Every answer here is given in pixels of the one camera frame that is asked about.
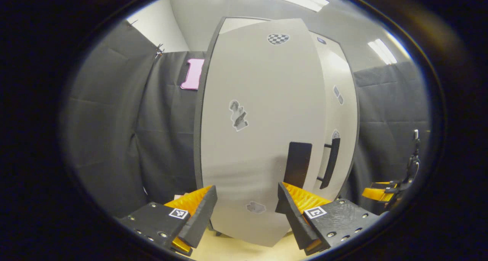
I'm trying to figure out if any white cabinet door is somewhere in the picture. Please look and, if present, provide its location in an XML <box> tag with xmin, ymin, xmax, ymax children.
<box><xmin>309</xmin><ymin>32</ymin><xmax>359</xmax><ymax>201</ymax></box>
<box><xmin>200</xmin><ymin>18</ymin><xmax>329</xmax><ymax>248</ymax></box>

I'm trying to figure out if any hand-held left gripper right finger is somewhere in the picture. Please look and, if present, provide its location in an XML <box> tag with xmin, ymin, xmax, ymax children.
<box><xmin>275</xmin><ymin>182</ymin><xmax>382</xmax><ymax>256</ymax></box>

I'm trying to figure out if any white and grey shoe cabinet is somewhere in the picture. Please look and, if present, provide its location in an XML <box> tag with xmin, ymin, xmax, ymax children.
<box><xmin>194</xmin><ymin>16</ymin><xmax>360</xmax><ymax>248</ymax></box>

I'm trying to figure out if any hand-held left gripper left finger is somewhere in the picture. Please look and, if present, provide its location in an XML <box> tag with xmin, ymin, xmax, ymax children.
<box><xmin>120</xmin><ymin>185</ymin><xmax>218</xmax><ymax>256</ymax></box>

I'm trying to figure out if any black backdrop cloth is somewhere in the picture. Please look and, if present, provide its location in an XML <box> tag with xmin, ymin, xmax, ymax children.
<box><xmin>348</xmin><ymin>61</ymin><xmax>431</xmax><ymax>200</ymax></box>
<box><xmin>61</xmin><ymin>19</ymin><xmax>206</xmax><ymax>218</ymax></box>

